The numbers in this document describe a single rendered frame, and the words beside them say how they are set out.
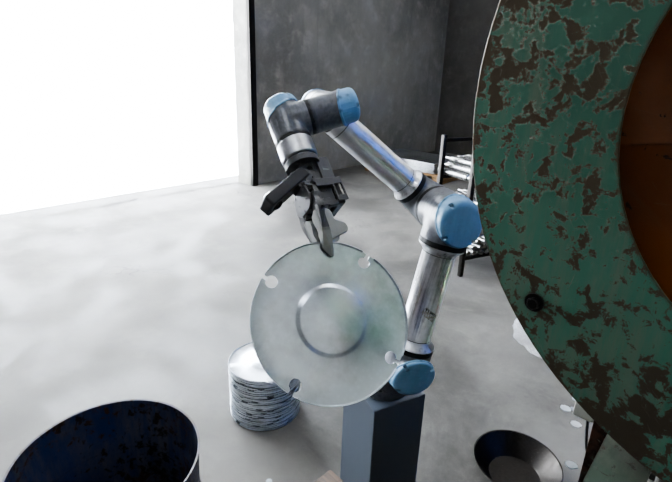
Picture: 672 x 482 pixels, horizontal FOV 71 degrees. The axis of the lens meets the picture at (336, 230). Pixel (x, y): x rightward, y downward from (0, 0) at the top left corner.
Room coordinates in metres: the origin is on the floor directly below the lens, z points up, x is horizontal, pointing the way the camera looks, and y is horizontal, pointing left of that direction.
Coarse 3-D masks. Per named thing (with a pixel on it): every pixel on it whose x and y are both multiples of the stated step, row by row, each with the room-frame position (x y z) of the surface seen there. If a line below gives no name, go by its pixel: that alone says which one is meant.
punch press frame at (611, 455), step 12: (612, 444) 0.78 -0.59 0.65; (600, 456) 0.75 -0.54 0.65; (612, 456) 0.75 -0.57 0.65; (624, 456) 0.75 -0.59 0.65; (600, 468) 0.72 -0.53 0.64; (612, 468) 0.72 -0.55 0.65; (624, 468) 0.72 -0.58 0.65; (636, 468) 0.72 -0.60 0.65; (588, 480) 0.69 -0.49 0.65; (600, 480) 0.69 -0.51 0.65; (612, 480) 0.69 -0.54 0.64; (624, 480) 0.69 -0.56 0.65; (636, 480) 0.69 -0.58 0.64
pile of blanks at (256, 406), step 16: (240, 384) 1.52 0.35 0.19; (256, 384) 1.49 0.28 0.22; (272, 384) 1.50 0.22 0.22; (240, 400) 1.52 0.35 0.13; (256, 400) 1.49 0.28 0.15; (272, 400) 1.50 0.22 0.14; (288, 400) 1.54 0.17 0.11; (240, 416) 1.52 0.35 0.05; (256, 416) 1.50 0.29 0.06; (272, 416) 1.50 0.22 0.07; (288, 416) 1.54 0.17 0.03
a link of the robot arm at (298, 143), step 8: (288, 136) 0.94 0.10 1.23; (296, 136) 0.94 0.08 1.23; (304, 136) 0.94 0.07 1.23; (280, 144) 0.94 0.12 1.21; (288, 144) 0.93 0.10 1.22; (296, 144) 0.93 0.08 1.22; (304, 144) 0.93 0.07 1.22; (312, 144) 0.95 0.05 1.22; (280, 152) 0.94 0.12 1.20; (288, 152) 0.92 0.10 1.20; (296, 152) 0.92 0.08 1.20
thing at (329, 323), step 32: (288, 256) 0.79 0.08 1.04; (320, 256) 0.81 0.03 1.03; (352, 256) 0.82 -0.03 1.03; (256, 288) 0.73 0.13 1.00; (288, 288) 0.75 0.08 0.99; (320, 288) 0.76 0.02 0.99; (352, 288) 0.78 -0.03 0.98; (384, 288) 0.80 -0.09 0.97; (256, 320) 0.70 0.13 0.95; (288, 320) 0.72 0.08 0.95; (320, 320) 0.73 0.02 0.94; (352, 320) 0.74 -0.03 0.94; (384, 320) 0.76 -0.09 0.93; (256, 352) 0.67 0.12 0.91; (288, 352) 0.69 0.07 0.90; (320, 352) 0.70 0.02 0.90; (352, 352) 0.71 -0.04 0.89; (384, 352) 0.73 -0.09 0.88; (288, 384) 0.65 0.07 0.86; (320, 384) 0.67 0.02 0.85; (352, 384) 0.68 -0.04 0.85; (384, 384) 0.69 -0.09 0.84
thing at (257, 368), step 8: (248, 344) 1.75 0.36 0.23; (240, 352) 1.69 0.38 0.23; (248, 352) 1.69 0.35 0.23; (232, 360) 1.63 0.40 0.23; (240, 360) 1.63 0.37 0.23; (248, 360) 1.63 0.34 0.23; (256, 360) 1.63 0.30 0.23; (232, 368) 1.58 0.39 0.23; (240, 368) 1.58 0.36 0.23; (248, 368) 1.58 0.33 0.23; (256, 368) 1.58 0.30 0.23; (240, 376) 1.53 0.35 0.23; (248, 376) 1.53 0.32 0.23; (256, 376) 1.53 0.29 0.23; (264, 376) 1.53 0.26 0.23
